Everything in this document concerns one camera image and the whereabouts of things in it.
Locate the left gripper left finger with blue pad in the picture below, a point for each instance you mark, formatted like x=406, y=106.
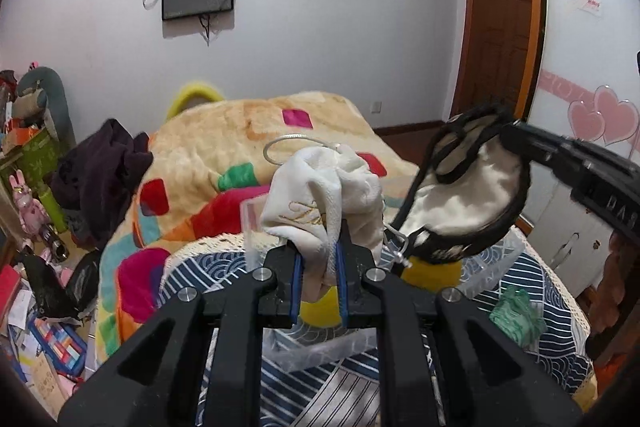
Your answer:
x=296, y=287

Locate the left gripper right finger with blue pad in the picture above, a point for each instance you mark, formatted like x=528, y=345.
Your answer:
x=340, y=272

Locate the white velvet drawstring pouch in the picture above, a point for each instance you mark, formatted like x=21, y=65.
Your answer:
x=310, y=196

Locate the black and white fuzzy pouch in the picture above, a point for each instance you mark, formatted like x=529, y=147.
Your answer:
x=467, y=194

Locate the green knitted cloth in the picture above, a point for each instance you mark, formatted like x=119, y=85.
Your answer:
x=518, y=317

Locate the person's right hand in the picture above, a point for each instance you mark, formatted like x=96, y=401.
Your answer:
x=604, y=312

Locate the yellow round sponge ball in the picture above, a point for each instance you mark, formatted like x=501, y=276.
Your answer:
x=324, y=313

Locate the clear plastic storage box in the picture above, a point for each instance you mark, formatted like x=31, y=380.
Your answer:
x=380, y=276

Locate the white lace bed trim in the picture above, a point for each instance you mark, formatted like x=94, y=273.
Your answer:
x=252, y=251

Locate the navy patterned bed cover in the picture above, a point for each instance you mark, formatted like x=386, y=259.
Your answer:
x=328, y=376

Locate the beige colourful patch blanket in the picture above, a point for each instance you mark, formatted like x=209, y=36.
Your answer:
x=205, y=161

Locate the brown wooden door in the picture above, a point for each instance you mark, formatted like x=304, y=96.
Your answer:
x=500, y=54

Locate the dark purple clothing pile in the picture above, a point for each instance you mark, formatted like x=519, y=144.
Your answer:
x=95, y=182

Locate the pink bunny figure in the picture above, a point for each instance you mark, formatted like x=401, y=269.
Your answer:
x=32, y=213

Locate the green cardboard box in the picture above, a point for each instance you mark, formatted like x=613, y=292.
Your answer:
x=38, y=160

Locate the grey plush toy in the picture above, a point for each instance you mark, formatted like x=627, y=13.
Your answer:
x=40, y=96

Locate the pink heart wall decal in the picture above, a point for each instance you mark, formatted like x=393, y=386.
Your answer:
x=595, y=115

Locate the wall power outlet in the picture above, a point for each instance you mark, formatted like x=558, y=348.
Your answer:
x=376, y=107

